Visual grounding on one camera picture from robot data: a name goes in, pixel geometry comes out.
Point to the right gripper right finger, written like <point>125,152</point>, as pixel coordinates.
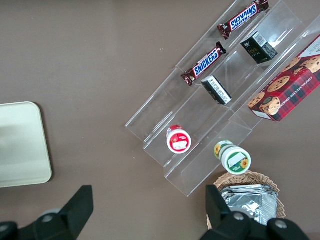
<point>225,225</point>

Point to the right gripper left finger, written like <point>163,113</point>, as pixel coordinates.
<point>67,220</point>

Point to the light tan wicker basket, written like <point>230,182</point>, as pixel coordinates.
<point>245,178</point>

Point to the cream plastic tray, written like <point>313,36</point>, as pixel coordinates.
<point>22,145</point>

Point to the silver foil packet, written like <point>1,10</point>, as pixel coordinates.
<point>247,188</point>
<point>252,210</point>

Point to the green-lidded sunflower cup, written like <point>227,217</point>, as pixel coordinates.
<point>235,158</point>

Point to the red-lidded small cup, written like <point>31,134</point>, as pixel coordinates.
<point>178,140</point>

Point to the clear acrylic stepped display stand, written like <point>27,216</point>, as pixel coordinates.
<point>200,120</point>

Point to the small black carton box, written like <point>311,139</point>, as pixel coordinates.
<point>258,48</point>
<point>217,90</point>

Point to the red tartan cookie box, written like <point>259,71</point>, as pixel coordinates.
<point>287,90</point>

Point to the Snickers chocolate bar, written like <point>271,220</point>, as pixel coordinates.
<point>205,65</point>
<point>243,18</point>

